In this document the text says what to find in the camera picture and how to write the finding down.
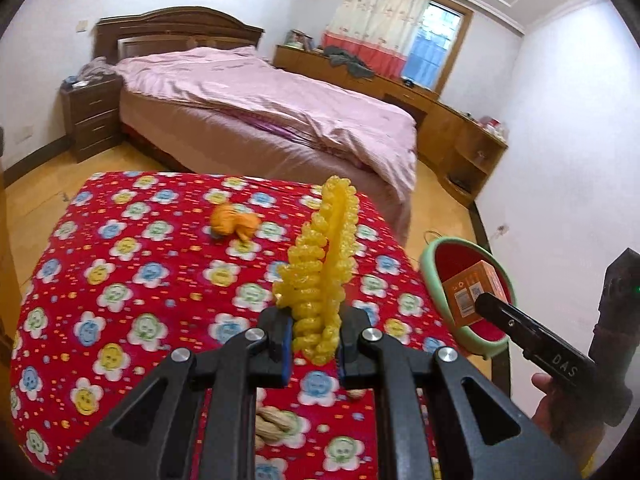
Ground long wooden desk cabinet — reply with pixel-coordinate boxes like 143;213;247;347
274;44;468;171

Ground floral curtain with red hem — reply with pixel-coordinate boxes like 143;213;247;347
320;0;433;81

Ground whole peanut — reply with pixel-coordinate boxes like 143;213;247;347
256;406;296;431
255;422;293;445

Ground pile of clothes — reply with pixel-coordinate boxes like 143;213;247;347
62;57;118;88

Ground yellow bumpy rubber toy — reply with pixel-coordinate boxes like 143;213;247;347
272;176;361;367

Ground window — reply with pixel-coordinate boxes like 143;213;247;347
400;0;473;96

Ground pink bed mattress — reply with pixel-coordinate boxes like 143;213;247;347
120;92;413;241

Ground wooden corner shelf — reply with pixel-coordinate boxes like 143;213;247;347
440;115;510;208

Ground small items on shelf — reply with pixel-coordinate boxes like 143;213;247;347
475;116;508;138

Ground dark wooden headboard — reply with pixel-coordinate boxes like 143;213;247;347
94;6;265;63

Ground orange toy on table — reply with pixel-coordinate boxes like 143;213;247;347
209;202;260;243

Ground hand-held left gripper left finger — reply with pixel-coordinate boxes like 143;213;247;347
60;306;296;480

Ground red bucket with green rim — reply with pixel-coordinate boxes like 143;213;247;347
419;237;516;361

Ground dark wooden nightstand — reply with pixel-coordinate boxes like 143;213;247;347
60;76;123;163

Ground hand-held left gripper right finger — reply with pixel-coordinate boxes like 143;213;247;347
336;305;581;480

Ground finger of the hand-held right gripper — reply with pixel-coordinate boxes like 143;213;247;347
474;292;551;356

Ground orange cardboard box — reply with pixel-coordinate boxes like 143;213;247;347
442;260;506;333

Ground red floral tablecloth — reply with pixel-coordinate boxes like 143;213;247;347
10;171;463;480

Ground dark grey clothes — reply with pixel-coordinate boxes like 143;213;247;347
324;46;375;80

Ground person's right hand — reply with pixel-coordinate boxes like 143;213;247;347
531;372;601;453

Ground bed with pink cover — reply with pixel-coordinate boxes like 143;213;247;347
112;46;418;201

